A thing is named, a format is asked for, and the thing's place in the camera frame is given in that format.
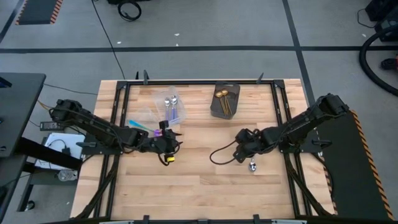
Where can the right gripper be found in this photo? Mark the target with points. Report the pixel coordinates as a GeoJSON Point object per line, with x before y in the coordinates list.
{"type": "Point", "coordinates": [250, 141]}

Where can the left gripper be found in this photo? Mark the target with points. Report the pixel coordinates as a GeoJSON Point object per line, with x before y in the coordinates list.
{"type": "Point", "coordinates": [163, 143]}

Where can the gold spoon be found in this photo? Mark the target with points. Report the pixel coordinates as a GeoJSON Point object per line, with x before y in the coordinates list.
{"type": "Point", "coordinates": [218, 93]}
{"type": "Point", "coordinates": [224, 92]}

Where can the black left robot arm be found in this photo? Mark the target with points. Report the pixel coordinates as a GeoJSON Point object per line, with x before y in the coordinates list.
{"type": "Point", "coordinates": [99, 129]}

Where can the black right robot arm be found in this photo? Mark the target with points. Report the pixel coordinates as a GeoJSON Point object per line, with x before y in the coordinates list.
{"type": "Point", "coordinates": [298, 123]}

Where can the dark grey plastic container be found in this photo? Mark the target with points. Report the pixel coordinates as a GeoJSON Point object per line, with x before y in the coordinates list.
{"type": "Point", "coordinates": [235, 101]}

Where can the large clear plastic container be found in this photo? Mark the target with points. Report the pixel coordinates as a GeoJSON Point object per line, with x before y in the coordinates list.
{"type": "Point", "coordinates": [158, 96]}

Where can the large black hazard-striped mat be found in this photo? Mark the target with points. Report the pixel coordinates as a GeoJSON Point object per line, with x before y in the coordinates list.
{"type": "Point", "coordinates": [342, 171]}

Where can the black power adapter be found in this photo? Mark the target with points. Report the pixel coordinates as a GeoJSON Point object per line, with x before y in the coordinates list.
{"type": "Point", "coordinates": [66, 151]}

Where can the clear water bottle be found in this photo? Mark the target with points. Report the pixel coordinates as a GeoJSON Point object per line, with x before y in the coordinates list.
{"type": "Point", "coordinates": [66, 175]}

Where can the white board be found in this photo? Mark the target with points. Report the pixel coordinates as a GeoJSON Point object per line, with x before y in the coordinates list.
{"type": "Point", "coordinates": [56, 140]}

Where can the black metal beam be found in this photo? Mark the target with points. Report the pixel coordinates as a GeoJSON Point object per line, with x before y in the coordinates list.
{"type": "Point", "coordinates": [46, 152]}

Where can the black desk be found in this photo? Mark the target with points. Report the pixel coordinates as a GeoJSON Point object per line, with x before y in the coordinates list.
{"type": "Point", "coordinates": [21, 109]}

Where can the small black device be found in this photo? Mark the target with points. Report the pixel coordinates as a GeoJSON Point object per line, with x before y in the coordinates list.
{"type": "Point", "coordinates": [388, 64]}

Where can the black rolling stand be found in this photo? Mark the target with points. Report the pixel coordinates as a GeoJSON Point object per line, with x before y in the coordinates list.
{"type": "Point", "coordinates": [7, 186]}

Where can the black equipment boxes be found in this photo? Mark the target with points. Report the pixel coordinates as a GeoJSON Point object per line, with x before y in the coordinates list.
{"type": "Point", "coordinates": [385, 12]}

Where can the small black hazard-striped mat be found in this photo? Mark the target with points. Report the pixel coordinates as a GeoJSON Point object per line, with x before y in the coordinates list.
{"type": "Point", "coordinates": [37, 12]}

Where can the black aluminium table frame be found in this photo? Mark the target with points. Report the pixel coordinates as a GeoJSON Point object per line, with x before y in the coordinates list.
{"type": "Point", "coordinates": [192, 82]}

